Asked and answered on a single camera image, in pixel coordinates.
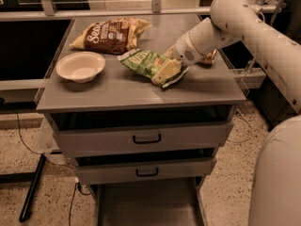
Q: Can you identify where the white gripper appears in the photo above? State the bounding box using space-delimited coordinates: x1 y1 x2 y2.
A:
151 31 205 85

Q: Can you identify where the green jalapeno chip bag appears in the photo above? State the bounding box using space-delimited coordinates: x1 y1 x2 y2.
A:
118 49 189 89

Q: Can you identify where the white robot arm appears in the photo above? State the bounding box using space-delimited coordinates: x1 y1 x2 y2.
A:
165 0 301 226

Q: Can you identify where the small gold snack bag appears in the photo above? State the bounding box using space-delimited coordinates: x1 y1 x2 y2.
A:
200 49 217 65

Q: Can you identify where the brown tortilla chip bag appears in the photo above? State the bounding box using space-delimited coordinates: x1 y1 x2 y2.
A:
70 17 151 55

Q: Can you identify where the grey drawer cabinet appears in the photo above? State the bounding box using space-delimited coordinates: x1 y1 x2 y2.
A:
35 13 247 226

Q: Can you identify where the top grey drawer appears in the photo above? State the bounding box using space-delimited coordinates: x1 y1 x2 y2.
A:
48 105 233 157

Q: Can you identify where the grey drawer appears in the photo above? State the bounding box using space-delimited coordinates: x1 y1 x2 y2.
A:
95 178 209 226
48 105 233 157
75 149 216 185

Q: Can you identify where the middle grey drawer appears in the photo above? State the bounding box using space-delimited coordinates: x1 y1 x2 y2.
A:
75 149 216 185

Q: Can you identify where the bottom grey drawer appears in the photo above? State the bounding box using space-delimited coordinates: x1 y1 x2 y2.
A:
95 178 209 226

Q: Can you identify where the white paper bowl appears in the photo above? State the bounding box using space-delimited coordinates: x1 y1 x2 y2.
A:
55 52 105 83

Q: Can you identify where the dark cabinet at right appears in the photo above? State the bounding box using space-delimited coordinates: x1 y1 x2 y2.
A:
251 77 297 131

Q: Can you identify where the black metal stand leg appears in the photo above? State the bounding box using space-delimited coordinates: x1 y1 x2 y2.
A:
19 154 46 223

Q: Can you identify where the black floor cable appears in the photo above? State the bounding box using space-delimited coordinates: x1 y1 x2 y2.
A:
8 108 74 170

